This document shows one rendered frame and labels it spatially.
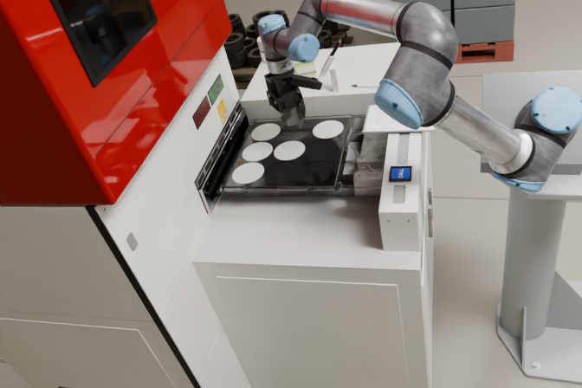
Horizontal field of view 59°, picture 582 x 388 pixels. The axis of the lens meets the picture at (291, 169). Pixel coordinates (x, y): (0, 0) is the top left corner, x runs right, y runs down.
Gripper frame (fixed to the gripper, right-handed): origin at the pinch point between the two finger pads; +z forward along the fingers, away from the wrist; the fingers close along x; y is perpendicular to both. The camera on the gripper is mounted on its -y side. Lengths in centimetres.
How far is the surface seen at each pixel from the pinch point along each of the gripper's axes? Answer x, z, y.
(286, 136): -7.7, 7.3, 2.7
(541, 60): -79, 97, -217
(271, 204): 9.7, 15.2, 20.0
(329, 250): 37.0, 15.2, 16.9
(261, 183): 8.1, 7.2, 20.4
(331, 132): 1.6, 7.2, -9.1
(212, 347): 21, 45, 55
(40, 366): -9, 45, 104
